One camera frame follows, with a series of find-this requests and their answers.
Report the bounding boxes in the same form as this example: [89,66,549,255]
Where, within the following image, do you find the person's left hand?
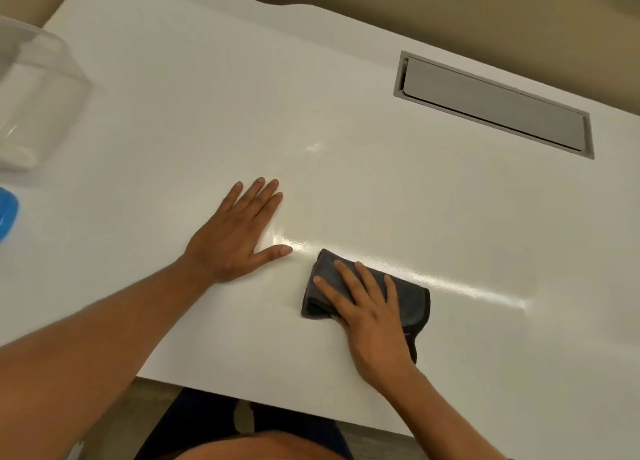
[182,177,294,284]

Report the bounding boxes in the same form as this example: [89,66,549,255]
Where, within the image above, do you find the person's right hand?
[312,259,419,391]

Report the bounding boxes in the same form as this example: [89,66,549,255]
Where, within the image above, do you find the dark grey cleaning cloth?
[300,248,432,365]

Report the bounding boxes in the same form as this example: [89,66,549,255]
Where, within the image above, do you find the blue spray bottle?
[0,186,20,243]

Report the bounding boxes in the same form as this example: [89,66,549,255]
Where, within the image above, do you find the person's left forearm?
[0,254,216,460]

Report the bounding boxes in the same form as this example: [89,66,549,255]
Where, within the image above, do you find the person's right forearm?
[385,367,509,460]

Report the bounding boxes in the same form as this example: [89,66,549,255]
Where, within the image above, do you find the person's orange shirt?
[172,429,346,460]

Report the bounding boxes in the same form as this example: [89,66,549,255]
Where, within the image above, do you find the person's dark blue trousers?
[133,387,356,460]

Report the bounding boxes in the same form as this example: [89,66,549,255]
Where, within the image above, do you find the clear plastic container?
[0,14,95,171]

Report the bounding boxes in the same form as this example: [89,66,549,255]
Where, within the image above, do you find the beige fabric cubicle partition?
[225,0,640,111]

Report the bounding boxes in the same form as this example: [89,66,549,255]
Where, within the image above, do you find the grey metal cable hatch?
[393,49,596,161]

